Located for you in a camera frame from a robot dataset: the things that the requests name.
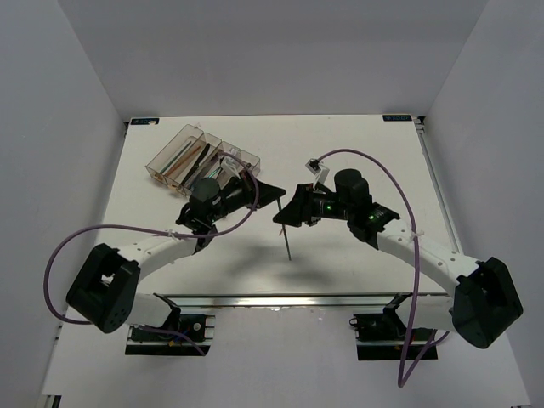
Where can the blue label right corner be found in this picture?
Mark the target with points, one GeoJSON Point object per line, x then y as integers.
{"type": "Point", "coordinates": [396, 118]}

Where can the clear acrylic utensil organizer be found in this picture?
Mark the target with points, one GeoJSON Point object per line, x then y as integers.
{"type": "Point", "coordinates": [210, 166]}

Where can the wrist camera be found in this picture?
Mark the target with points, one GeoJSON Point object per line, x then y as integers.
{"type": "Point", "coordinates": [231, 163]}
{"type": "Point", "coordinates": [319, 171]}

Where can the teal chopstick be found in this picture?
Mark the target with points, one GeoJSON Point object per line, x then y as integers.
{"type": "Point", "coordinates": [288, 250]}
{"type": "Point", "coordinates": [175, 157]}

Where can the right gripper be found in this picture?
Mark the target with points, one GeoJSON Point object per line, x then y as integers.
{"type": "Point", "coordinates": [302, 206]}

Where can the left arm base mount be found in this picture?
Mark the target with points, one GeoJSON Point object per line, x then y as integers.
{"type": "Point", "coordinates": [191, 335]}

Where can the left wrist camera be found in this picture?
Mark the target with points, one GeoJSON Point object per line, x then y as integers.
{"type": "Point", "coordinates": [231, 163]}

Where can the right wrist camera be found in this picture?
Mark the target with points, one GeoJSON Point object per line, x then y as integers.
{"type": "Point", "coordinates": [319, 171]}

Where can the aluminium table edge rail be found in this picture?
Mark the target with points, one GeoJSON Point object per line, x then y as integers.
{"type": "Point", "coordinates": [281, 301]}

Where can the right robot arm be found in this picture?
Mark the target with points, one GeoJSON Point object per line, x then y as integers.
{"type": "Point", "coordinates": [481, 301]}

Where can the black iridescent knife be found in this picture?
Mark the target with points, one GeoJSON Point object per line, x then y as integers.
{"type": "Point", "coordinates": [197, 163]}

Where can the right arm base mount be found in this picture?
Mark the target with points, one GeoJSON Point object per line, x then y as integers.
{"type": "Point", "coordinates": [376, 340]}

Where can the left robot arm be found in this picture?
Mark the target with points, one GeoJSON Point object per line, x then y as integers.
{"type": "Point", "coordinates": [105, 289]}

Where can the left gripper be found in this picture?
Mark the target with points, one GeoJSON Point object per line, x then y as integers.
{"type": "Point", "coordinates": [268, 193]}

